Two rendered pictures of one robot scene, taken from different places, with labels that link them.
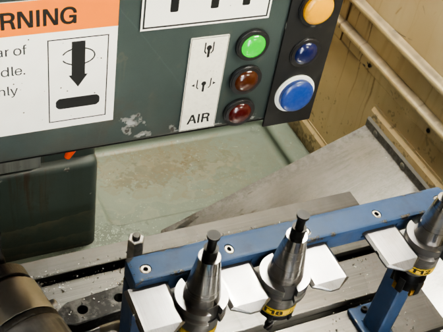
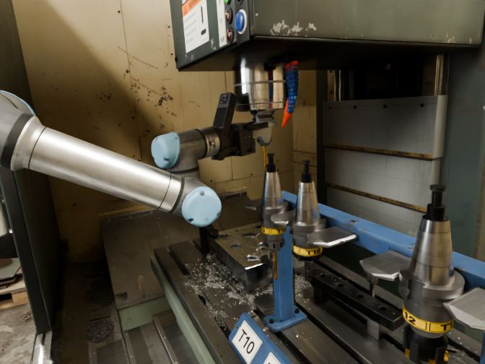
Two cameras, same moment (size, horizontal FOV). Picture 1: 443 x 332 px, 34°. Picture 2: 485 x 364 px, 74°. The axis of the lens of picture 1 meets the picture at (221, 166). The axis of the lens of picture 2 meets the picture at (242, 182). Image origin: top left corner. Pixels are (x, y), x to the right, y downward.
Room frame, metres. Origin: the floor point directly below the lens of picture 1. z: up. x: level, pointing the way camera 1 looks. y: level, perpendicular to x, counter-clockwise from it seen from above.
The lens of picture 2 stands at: (0.52, -0.63, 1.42)
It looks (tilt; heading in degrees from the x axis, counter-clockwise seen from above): 13 degrees down; 95
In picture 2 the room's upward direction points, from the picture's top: 4 degrees counter-clockwise
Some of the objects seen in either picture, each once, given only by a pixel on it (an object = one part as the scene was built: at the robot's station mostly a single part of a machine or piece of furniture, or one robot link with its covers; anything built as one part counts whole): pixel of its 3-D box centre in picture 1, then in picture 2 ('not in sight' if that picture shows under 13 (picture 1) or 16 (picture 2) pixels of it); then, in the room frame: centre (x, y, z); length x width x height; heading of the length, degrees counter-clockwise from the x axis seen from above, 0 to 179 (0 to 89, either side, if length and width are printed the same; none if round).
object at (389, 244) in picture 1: (393, 249); (388, 265); (0.67, -0.24, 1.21); 0.07 x 0.05 x 0.01; 31
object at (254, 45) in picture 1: (253, 45); not in sight; (0.46, -0.01, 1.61); 0.02 x 0.01 x 0.02; 121
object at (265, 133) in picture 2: not in sight; (266, 132); (0.52, 0.27, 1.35); 0.09 x 0.03 x 0.06; 33
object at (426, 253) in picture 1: (426, 240); (429, 284); (0.70, -0.29, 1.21); 0.06 x 0.06 x 0.03
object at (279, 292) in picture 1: (283, 278); (307, 226); (0.58, -0.10, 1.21); 0.06 x 0.06 x 0.03
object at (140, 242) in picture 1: (134, 261); (372, 285); (0.77, 0.11, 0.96); 0.03 x 0.03 x 0.13
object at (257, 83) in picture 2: not in sight; (261, 88); (0.51, 0.31, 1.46); 0.16 x 0.16 x 0.12
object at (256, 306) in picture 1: (242, 289); (289, 217); (0.56, -0.05, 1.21); 0.07 x 0.05 x 0.01; 31
